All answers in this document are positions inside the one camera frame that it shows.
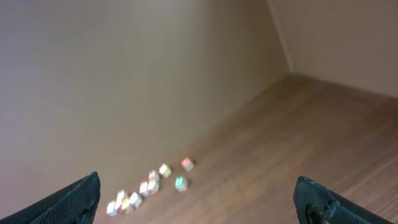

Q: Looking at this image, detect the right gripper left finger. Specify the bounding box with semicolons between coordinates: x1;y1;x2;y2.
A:
1;171;101;224

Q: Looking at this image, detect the wooden block red edge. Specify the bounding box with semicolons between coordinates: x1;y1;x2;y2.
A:
129;192;143;209

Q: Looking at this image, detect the wooden block drawing top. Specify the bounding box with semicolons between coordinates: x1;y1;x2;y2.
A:
147;179;160;195

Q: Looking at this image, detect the yellow top wooden block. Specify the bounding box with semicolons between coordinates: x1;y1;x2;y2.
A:
121;197;134;213

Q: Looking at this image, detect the plain wooden block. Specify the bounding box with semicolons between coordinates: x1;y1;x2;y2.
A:
139;181;148;197
159;164;172;178
106;201;118;217

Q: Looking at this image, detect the wooden block top left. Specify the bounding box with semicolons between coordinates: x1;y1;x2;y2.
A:
116;190;129;201

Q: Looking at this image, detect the plain wooden block far left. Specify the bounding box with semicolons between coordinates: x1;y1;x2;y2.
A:
106;201;118;217

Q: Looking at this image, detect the red letter A block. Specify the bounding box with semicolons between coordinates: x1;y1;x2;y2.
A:
149;170;160;181

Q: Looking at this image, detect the red letter O block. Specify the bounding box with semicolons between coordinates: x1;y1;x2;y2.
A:
181;157;194;172

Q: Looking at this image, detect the plain wooden block right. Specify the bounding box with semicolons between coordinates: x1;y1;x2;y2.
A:
159;164;172;178

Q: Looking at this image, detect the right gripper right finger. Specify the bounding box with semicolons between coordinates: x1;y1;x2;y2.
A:
294;176;392;224

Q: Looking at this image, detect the wooden block red side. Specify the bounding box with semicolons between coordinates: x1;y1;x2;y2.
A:
114;199;123;213

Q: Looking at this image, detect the green letter Z block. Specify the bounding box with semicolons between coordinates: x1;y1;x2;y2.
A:
175;176;188;192

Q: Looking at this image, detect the plain wooden block centre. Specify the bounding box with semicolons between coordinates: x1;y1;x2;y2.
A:
139;181;148;197

